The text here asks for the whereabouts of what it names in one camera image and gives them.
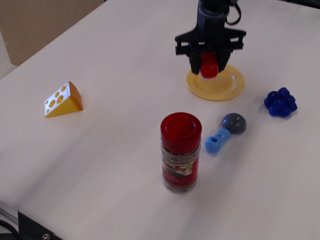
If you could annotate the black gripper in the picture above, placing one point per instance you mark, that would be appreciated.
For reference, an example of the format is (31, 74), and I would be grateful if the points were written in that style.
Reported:
(208, 36)

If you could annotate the red toy sushi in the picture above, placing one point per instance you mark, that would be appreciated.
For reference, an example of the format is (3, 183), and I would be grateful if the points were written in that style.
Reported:
(209, 65)

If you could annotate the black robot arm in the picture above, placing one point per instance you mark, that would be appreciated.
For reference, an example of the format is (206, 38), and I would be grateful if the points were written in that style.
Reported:
(234, 15)

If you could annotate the yellow plastic plate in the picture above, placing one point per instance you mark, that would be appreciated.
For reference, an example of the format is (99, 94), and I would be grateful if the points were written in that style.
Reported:
(228, 84)

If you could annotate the blue grey toy scoop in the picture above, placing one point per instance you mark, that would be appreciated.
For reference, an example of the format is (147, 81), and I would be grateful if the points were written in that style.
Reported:
(231, 124)

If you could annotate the red lid spice jar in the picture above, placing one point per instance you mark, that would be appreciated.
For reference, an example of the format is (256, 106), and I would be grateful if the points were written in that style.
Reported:
(180, 144)

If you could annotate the blue toy grapes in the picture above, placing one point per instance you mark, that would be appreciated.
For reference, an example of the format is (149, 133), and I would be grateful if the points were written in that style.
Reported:
(280, 103)

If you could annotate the yellow toy cheese wedge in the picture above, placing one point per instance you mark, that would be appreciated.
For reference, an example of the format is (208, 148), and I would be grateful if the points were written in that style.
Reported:
(65, 100)

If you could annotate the black corner bracket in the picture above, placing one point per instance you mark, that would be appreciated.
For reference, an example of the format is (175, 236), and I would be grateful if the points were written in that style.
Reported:
(29, 229)

